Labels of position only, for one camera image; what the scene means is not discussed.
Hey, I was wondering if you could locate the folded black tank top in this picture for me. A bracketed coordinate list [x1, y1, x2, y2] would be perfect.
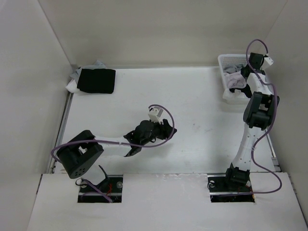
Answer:
[77, 69, 116, 94]

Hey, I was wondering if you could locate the left aluminium table rail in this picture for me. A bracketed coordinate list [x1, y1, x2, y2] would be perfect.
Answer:
[47, 92, 74, 174]

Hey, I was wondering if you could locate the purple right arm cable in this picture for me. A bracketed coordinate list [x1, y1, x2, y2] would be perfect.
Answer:
[211, 39, 283, 197]

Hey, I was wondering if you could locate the crumpled grey tank top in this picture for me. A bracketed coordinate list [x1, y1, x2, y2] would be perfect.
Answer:
[223, 64, 245, 74]

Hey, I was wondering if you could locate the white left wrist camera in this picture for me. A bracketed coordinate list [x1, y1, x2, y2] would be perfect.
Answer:
[148, 106, 164, 124]

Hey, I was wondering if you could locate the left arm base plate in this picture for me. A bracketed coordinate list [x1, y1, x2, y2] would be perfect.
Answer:
[75, 175, 123, 204]

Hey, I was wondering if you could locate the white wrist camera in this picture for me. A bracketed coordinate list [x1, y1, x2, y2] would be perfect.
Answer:
[148, 106, 164, 124]
[260, 55, 274, 70]

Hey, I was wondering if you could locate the folded white tank top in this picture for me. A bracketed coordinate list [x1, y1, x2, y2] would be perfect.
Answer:
[65, 79, 80, 93]

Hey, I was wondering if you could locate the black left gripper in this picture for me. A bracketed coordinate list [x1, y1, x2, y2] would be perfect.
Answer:
[141, 117, 176, 146]

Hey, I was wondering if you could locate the crumpled black tank top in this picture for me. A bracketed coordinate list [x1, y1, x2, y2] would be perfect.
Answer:
[230, 84, 252, 98]

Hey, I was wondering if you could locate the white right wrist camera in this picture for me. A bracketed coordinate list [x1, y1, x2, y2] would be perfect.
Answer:
[260, 55, 274, 70]

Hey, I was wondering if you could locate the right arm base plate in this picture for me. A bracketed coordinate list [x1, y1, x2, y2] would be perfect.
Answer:
[207, 174, 255, 203]

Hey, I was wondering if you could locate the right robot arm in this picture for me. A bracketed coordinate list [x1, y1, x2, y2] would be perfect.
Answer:
[223, 52, 279, 191]

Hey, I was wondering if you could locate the white perforated plastic basket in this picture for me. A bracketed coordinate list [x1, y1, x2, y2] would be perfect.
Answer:
[218, 54, 250, 105]

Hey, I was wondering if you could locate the light pink tank top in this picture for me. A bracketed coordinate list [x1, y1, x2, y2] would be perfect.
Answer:
[224, 72, 247, 89]

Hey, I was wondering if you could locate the folded grey tank top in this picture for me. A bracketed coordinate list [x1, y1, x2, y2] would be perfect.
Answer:
[70, 60, 107, 82]

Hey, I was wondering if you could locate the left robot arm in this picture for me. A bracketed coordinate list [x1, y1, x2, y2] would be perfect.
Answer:
[56, 119, 177, 179]

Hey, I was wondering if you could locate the crumpled white tank top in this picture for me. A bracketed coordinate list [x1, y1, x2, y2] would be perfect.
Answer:
[223, 89, 245, 101]

